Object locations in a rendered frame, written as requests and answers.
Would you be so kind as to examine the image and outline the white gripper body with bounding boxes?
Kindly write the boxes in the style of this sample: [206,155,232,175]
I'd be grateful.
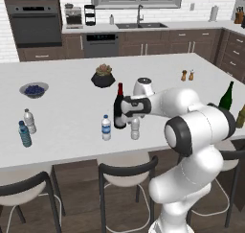
[120,98,133,118]

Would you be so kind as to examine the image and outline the dark wine bottle red cap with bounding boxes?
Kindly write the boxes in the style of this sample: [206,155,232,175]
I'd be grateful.
[113,82,128,130]

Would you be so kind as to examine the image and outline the water bottle blue label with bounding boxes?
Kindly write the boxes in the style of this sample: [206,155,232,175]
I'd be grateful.
[100,114,112,142]

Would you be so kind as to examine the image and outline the black plant pot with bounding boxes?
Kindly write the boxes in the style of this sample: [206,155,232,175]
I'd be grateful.
[90,71,117,89]

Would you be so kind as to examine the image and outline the succulent plant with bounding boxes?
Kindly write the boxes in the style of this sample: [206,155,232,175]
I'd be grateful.
[95,63,114,78]

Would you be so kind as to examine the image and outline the dishwasher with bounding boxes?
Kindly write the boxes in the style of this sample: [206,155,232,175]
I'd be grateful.
[82,32,120,59]

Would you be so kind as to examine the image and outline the brown lower cupboard run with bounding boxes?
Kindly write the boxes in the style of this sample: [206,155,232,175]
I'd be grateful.
[118,28,225,64]

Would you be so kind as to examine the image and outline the dark sink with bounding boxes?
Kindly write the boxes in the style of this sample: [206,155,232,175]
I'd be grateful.
[115,21,169,30]

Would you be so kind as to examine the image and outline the grey bowl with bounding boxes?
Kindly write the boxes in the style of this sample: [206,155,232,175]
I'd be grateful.
[18,82,50,100]

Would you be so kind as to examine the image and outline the dark tap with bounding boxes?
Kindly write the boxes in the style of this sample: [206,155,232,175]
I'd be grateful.
[136,4,145,25]

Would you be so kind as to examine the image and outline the blueberries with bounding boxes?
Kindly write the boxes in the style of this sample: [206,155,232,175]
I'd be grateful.
[24,84,45,96]

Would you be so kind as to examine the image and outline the brown cupboard under oven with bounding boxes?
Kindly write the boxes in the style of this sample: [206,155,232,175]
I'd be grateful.
[16,33,86,62]

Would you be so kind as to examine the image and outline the black small appliance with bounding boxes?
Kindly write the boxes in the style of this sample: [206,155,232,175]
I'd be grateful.
[83,4,97,27]

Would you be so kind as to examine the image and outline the green glass bottle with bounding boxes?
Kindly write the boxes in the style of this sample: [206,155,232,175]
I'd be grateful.
[218,81,235,112]

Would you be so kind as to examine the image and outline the coffee machine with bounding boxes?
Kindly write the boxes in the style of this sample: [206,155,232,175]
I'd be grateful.
[64,2,84,30]

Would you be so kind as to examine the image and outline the blue plastic bottle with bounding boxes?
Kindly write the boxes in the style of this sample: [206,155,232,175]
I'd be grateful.
[17,120,33,149]

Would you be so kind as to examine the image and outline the olive glass bottle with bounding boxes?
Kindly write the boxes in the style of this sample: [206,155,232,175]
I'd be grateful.
[235,104,245,129]

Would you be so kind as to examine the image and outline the brown side cupboard run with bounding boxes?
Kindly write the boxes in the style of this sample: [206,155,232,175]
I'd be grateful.
[215,29,245,83]

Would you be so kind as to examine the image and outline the built-in oven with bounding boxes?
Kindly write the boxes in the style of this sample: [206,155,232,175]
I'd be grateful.
[5,1,63,49]

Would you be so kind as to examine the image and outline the paper towel roll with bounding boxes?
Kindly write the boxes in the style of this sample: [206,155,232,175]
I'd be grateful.
[208,4,220,23]

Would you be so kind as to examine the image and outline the knife block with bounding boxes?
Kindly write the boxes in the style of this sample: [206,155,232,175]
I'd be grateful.
[234,6,245,25]

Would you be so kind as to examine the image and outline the white stool black frame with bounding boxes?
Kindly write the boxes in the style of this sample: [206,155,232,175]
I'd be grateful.
[0,170,63,233]
[186,139,245,229]
[97,151,160,233]

